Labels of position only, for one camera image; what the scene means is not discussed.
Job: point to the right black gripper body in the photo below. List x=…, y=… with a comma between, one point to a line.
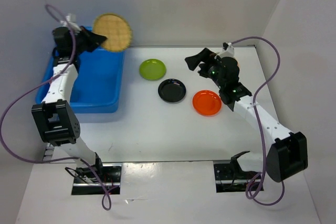
x=212, y=72

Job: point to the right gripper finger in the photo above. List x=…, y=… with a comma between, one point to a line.
x=207, y=54
x=194, y=61

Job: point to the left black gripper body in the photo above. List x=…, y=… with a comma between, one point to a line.
x=77, y=48

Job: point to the orange-brown woven round tray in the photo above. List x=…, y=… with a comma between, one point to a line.
x=227, y=61

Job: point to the bamboo woven round tray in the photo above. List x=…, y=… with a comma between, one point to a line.
x=116, y=29

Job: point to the orange plastic plate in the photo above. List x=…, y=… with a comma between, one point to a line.
x=206, y=103

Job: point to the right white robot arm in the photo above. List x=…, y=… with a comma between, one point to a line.
x=286, y=152

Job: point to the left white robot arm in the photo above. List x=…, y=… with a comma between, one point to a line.
x=56, y=122

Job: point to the black plastic plate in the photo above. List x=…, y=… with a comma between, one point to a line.
x=172, y=90

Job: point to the green plastic plate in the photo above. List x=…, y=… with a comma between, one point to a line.
x=152, y=69

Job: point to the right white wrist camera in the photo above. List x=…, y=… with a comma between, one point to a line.
x=227, y=50

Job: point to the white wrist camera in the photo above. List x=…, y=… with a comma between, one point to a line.
x=227, y=50
x=70, y=22

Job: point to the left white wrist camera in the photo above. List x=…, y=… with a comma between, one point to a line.
x=70, y=22

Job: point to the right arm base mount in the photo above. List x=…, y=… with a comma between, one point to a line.
x=229, y=181

